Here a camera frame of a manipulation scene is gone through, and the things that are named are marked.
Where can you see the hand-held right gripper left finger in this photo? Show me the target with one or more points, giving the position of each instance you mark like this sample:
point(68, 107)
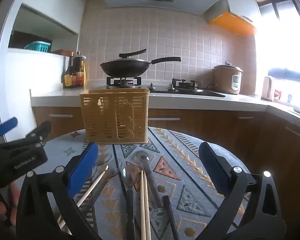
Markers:
point(83, 170)

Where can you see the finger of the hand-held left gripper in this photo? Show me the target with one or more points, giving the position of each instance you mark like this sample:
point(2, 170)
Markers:
point(7, 127)
point(38, 133)

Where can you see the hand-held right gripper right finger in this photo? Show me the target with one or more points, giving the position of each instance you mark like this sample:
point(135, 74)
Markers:
point(211, 167)

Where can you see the wooden chopstick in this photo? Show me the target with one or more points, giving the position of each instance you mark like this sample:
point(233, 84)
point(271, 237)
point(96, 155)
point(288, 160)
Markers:
point(95, 188)
point(147, 220)
point(141, 205)

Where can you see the shiny metal spoon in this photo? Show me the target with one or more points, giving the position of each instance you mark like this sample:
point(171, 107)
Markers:
point(113, 168)

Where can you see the yellow plastic utensil basket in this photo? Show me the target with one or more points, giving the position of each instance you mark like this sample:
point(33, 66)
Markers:
point(102, 120)

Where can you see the person's left hand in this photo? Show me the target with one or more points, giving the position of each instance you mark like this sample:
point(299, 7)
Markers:
point(14, 201)

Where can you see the patterned tablecloth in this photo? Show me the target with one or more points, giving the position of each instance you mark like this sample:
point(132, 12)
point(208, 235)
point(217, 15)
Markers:
point(185, 180)

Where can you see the slim dark sauce bottle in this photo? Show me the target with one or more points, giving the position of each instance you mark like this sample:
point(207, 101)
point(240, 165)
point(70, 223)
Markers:
point(68, 77)

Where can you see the large dark sauce bottle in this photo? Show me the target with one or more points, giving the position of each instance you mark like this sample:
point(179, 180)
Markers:
point(80, 72)

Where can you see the black glass gas hob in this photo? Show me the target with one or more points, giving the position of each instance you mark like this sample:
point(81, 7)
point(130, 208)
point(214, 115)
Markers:
point(210, 93)

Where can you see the brown box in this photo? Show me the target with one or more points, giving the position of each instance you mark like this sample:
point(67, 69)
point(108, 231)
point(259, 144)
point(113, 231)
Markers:
point(62, 52)

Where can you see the teal plastic basket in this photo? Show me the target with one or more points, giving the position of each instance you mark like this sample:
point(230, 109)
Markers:
point(37, 47)

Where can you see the black burner grate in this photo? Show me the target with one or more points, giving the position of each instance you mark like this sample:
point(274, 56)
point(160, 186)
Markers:
point(187, 83)
point(115, 81)

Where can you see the beige rice cooker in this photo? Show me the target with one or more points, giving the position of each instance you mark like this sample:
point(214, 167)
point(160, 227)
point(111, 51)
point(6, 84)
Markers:
point(223, 80)

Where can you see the metal hob knob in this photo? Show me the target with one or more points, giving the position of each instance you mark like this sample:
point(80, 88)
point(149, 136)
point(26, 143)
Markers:
point(170, 87)
point(152, 86)

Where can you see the white electric kettle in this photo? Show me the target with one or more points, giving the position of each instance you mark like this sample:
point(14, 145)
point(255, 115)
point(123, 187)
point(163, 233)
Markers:
point(268, 88)

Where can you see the black wok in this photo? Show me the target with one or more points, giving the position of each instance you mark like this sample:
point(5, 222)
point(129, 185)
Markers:
point(125, 68)

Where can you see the black wok lid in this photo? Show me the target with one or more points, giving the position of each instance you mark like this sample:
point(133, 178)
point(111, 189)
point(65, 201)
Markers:
point(133, 53)

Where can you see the window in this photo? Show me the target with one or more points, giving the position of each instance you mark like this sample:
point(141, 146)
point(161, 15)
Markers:
point(282, 42)

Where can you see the orange wall cabinet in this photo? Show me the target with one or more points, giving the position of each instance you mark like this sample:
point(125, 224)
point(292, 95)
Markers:
point(232, 23)

